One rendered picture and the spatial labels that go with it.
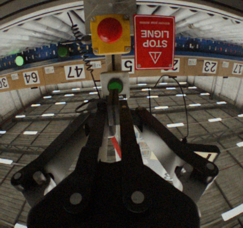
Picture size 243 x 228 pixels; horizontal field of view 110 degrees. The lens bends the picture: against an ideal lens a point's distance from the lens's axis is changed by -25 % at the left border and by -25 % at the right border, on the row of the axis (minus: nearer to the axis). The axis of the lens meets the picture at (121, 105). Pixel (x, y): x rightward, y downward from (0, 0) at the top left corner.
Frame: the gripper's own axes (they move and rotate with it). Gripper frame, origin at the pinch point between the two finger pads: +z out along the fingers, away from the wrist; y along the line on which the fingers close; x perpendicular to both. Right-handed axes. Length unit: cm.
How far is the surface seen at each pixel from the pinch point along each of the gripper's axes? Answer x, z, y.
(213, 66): -1, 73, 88
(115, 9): 17.6, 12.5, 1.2
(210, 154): -32, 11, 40
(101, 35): 10.1, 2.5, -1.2
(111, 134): -11.1, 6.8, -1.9
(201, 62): 2, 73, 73
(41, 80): -5, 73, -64
